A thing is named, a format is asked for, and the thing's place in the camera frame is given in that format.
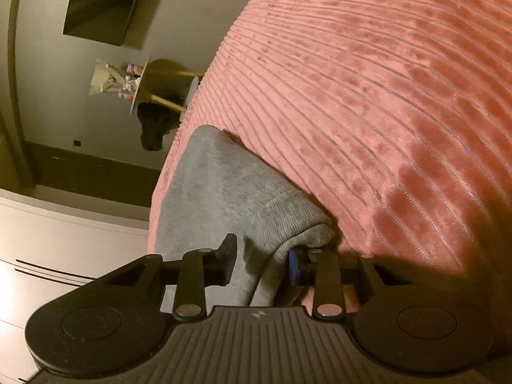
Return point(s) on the grey pants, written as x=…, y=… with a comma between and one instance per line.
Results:
x=216, y=192

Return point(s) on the dark brown door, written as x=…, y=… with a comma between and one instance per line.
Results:
x=88, y=176

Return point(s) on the pink ribbed blanket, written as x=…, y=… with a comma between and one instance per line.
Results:
x=360, y=108

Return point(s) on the yellow-legged side table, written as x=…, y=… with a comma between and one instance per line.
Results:
x=160, y=84

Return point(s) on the white wardrobe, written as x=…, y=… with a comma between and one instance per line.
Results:
x=60, y=240

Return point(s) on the pink jar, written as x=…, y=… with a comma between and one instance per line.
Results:
x=126, y=96
x=135, y=68

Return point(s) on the white wrapped bouquet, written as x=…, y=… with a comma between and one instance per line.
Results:
x=106, y=78

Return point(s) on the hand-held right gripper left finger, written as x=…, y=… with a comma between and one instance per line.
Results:
x=228, y=258

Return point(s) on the black wall television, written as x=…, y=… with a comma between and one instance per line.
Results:
x=104, y=4

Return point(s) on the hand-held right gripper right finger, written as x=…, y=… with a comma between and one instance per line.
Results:
x=294, y=267

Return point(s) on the black garment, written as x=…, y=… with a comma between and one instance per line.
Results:
x=154, y=128

